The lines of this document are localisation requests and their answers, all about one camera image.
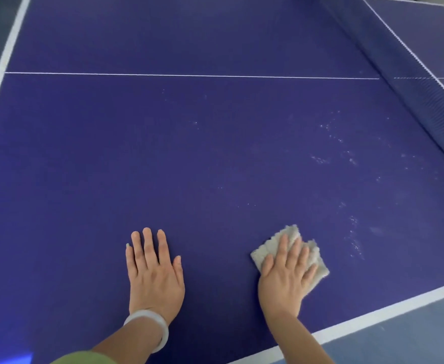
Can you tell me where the person's left hand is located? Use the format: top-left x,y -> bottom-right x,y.
125,227 -> 186,327

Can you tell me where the person's right hand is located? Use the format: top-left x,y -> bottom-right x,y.
258,234 -> 319,319

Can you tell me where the grey cleaning cloth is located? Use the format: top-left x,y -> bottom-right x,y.
250,224 -> 330,294

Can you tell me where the person's left forearm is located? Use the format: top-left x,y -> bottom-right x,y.
91,320 -> 164,364

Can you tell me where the person's right forearm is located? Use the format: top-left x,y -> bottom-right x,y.
265,312 -> 335,364

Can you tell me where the blue table tennis table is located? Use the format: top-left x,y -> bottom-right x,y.
0,0 -> 444,364

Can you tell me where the dark table tennis net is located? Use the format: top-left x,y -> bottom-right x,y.
320,0 -> 444,177

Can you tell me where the white jade bracelet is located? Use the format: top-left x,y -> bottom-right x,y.
123,309 -> 170,354

